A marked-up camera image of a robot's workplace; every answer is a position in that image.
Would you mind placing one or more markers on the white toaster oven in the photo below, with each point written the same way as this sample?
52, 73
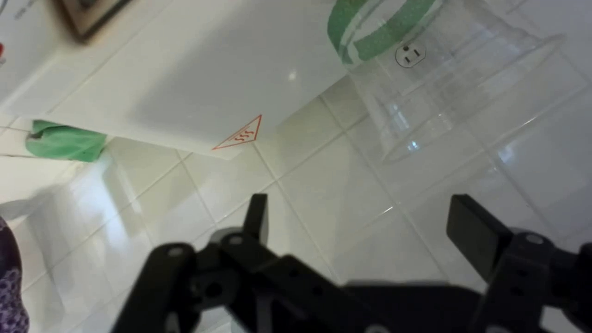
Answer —
185, 75

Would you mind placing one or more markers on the white wall outlet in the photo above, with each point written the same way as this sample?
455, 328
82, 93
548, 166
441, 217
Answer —
409, 55

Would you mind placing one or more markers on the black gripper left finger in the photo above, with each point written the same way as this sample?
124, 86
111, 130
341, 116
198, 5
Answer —
185, 278

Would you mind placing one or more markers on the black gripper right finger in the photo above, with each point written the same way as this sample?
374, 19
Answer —
515, 278

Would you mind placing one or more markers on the green crumpled object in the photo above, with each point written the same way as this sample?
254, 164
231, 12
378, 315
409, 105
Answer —
65, 142

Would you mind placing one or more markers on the clear cup with green band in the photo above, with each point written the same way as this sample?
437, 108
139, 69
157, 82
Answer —
455, 93

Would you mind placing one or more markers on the purple patterned cloth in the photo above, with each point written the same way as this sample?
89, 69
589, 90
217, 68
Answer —
11, 284

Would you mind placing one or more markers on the dark brown framed object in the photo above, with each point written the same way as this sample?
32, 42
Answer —
93, 16

